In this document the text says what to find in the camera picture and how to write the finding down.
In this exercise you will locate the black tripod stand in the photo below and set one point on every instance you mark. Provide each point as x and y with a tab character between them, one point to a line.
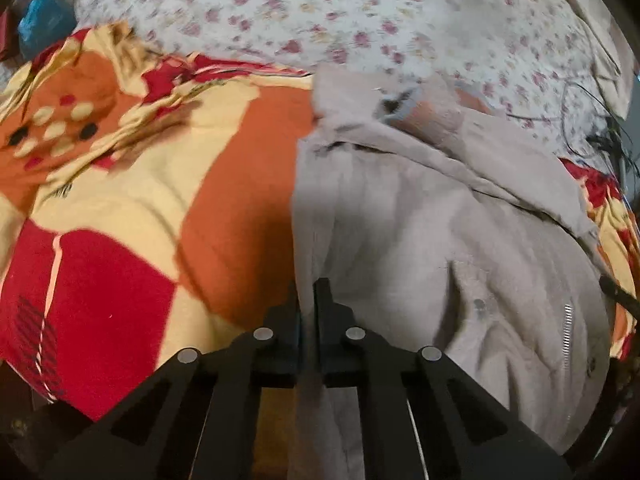
612	147

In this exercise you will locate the beige waffle cloth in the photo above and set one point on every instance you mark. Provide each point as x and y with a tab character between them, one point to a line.
592	20

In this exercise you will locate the orange red patterned blanket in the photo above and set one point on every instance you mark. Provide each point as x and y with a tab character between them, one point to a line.
150	210

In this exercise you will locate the floral print quilt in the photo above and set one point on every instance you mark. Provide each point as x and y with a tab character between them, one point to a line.
310	15

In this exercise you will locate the blue plastic bag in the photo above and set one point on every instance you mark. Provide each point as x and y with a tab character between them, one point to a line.
42	17

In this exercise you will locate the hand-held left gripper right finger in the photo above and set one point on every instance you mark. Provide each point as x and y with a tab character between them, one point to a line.
332	355

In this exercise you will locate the beige zip jacket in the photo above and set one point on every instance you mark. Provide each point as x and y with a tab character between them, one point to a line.
425	240

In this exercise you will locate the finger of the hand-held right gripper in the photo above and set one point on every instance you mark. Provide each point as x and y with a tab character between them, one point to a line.
622	297

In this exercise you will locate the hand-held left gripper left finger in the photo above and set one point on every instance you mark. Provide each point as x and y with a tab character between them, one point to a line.
285	345

